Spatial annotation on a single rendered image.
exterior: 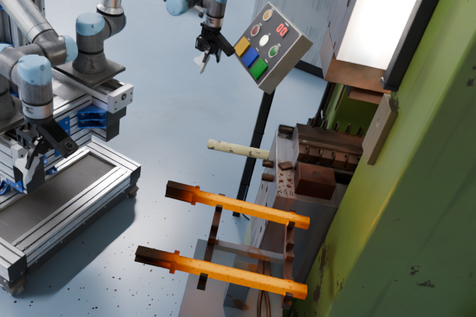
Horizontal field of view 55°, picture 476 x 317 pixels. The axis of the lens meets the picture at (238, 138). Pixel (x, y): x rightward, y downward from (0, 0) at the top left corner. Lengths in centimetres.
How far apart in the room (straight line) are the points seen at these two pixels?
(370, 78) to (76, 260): 162
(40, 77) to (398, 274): 105
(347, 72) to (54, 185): 160
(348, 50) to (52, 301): 165
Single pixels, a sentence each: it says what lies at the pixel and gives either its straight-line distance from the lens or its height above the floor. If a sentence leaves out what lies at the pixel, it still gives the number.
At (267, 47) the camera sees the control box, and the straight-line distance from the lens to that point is 198.
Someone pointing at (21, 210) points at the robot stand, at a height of 21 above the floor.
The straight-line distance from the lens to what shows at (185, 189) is 131.
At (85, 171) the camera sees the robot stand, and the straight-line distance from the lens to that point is 251.
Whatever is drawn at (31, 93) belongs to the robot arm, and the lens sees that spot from 124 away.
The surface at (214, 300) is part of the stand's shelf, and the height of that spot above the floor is 70.
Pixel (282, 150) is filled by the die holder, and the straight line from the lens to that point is 166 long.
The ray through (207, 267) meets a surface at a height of 97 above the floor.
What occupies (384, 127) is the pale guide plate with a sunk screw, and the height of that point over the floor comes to 131.
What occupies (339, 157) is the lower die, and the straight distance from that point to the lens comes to 158.
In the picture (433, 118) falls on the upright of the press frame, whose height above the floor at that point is 144.
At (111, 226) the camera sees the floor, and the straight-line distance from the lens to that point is 252.
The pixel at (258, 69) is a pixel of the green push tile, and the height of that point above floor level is 101.
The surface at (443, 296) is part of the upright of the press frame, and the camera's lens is 146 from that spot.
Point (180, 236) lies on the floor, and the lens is 249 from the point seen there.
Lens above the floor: 188
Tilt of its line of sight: 36 degrees down
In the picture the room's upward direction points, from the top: 13 degrees clockwise
